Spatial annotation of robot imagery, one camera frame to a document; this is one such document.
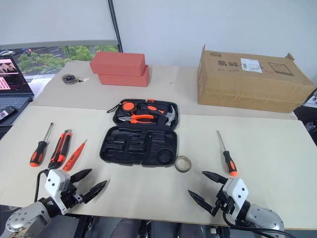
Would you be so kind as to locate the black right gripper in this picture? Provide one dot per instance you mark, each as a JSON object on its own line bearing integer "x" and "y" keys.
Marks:
{"x": 223, "y": 204}

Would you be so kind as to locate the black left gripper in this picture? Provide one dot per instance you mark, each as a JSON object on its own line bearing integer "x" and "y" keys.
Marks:
{"x": 71, "y": 196}

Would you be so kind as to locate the orange voltage tester pen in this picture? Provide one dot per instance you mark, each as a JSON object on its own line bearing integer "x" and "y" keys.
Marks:
{"x": 70, "y": 161}

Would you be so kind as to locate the grey tape roll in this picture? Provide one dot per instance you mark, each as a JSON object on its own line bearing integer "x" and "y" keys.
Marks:
{"x": 183, "y": 170}

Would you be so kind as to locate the small orange black screwdriver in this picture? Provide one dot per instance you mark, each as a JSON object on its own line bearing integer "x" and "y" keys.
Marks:
{"x": 230, "y": 163}

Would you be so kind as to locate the orange black utility knife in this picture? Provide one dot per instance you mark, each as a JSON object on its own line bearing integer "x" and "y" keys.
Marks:
{"x": 60, "y": 148}

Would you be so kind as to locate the large orange black screwdriver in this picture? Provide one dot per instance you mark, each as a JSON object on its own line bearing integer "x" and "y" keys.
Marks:
{"x": 37, "y": 155}

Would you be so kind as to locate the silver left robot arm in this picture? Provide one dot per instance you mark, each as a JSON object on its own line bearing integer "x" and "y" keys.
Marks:
{"x": 24, "y": 218}

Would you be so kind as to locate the black plastic tool case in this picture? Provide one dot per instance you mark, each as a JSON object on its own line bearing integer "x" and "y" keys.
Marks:
{"x": 128, "y": 148}

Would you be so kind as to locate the dark rounded shape under table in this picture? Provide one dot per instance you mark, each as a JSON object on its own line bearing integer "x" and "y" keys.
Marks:
{"x": 193, "y": 230}
{"x": 128, "y": 229}

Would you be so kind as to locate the orange black tape measure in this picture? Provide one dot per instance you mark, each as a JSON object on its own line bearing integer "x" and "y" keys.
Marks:
{"x": 128, "y": 106}

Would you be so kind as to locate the round grey tin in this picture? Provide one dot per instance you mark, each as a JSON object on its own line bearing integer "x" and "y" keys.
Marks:
{"x": 68, "y": 79}

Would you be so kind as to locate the black smartphone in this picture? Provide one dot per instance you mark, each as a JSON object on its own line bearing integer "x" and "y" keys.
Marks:
{"x": 7, "y": 112}

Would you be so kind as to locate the red foam brick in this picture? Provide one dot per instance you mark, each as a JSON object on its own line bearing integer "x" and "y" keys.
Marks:
{"x": 123, "y": 80}
{"x": 116, "y": 63}

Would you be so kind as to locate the brown cardboard box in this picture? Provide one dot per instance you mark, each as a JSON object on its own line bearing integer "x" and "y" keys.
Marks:
{"x": 247, "y": 86}

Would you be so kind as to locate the black equipment beside table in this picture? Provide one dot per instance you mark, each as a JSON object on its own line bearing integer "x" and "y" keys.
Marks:
{"x": 308, "y": 119}

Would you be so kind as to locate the dark laptop computer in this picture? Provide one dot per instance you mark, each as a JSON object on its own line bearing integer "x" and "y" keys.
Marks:
{"x": 10, "y": 74}

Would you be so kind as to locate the white roller window blind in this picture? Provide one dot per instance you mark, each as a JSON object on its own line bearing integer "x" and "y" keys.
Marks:
{"x": 49, "y": 19}

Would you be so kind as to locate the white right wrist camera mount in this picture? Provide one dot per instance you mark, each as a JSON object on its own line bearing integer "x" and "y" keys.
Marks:
{"x": 236, "y": 189}

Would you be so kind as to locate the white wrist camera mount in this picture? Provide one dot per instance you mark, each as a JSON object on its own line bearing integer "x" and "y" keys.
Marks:
{"x": 53, "y": 183}
{"x": 236, "y": 189}

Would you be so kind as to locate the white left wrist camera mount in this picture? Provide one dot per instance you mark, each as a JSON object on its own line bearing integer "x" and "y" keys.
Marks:
{"x": 53, "y": 183}

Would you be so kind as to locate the black window frame pole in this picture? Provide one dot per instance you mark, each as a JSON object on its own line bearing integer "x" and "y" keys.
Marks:
{"x": 116, "y": 27}

